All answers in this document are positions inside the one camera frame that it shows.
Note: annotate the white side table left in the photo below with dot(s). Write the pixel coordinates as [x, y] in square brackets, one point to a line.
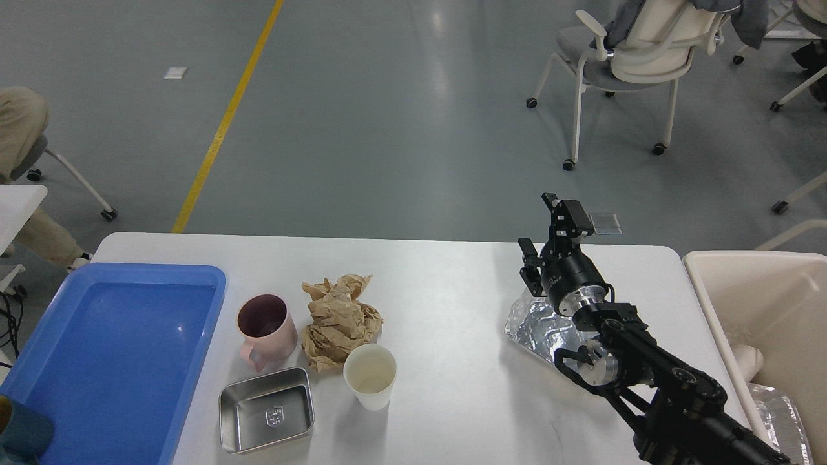
[18, 202]

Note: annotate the pink plastic mug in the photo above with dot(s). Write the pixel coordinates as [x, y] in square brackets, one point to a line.
[268, 331]

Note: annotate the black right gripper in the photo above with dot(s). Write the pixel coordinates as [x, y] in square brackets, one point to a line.
[562, 272]

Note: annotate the white floor marker tile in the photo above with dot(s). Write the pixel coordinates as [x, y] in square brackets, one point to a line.
[175, 73]

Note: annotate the stainless steel rectangular tray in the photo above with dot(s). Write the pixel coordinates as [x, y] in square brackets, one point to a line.
[265, 411]

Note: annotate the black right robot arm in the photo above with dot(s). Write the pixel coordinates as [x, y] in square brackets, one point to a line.
[677, 413]

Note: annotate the beige plastic bin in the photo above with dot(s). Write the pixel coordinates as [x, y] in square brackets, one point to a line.
[774, 301]

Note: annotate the white office chair grey seat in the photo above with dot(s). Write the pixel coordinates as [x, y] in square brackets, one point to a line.
[658, 47]

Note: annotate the grey jacket on chair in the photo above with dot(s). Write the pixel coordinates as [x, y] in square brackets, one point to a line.
[749, 19]

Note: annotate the crumpled aluminium foil container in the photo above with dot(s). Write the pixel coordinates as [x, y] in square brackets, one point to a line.
[566, 333]

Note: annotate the floor outlet plate right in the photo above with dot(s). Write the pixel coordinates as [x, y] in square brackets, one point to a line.
[606, 223]

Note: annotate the foil piece in bin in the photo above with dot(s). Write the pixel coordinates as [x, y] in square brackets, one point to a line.
[782, 422]

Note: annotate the teal object bottom left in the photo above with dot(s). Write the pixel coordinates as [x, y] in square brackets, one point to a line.
[25, 433]

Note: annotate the white paper cup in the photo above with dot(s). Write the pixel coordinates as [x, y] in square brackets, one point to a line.
[370, 372]

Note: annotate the blue plastic tray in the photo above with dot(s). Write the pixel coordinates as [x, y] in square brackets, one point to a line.
[115, 360]

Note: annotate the crumpled brown paper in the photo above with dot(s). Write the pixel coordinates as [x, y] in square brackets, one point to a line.
[340, 321]

